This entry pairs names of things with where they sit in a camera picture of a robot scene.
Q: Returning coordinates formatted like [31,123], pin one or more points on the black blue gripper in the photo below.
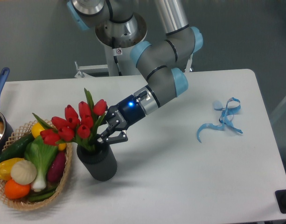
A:
[122,115]

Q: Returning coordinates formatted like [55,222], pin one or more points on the red tulip bouquet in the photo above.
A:
[77,126]

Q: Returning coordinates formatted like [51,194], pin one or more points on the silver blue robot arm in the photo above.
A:
[118,27]

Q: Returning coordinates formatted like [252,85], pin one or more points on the dark grey ribbed vase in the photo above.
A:
[102,165]

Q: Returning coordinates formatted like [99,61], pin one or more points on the purple sweet potato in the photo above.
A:
[57,168]

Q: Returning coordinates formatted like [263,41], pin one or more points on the green bok choy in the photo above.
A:
[42,156]

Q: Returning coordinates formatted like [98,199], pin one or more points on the yellow squash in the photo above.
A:
[37,128]

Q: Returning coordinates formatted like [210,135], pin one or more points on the woven wicker basket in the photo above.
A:
[56,188]

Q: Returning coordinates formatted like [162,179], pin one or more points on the green bean pods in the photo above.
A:
[43,195]

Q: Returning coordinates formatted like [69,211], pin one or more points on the white garlic bulb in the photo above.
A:
[23,172]

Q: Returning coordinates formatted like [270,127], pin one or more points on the green cucumber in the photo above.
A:
[16,149]

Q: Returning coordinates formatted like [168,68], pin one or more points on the blue ribbon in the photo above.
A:
[232,107]

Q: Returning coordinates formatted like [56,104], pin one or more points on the orange fruit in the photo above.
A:
[13,190]

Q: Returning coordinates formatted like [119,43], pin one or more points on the yellow bell pepper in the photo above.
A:
[6,166]

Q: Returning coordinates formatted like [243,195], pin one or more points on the black clamp base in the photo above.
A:
[281,200]

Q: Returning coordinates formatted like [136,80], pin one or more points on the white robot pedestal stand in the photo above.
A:
[152,61]

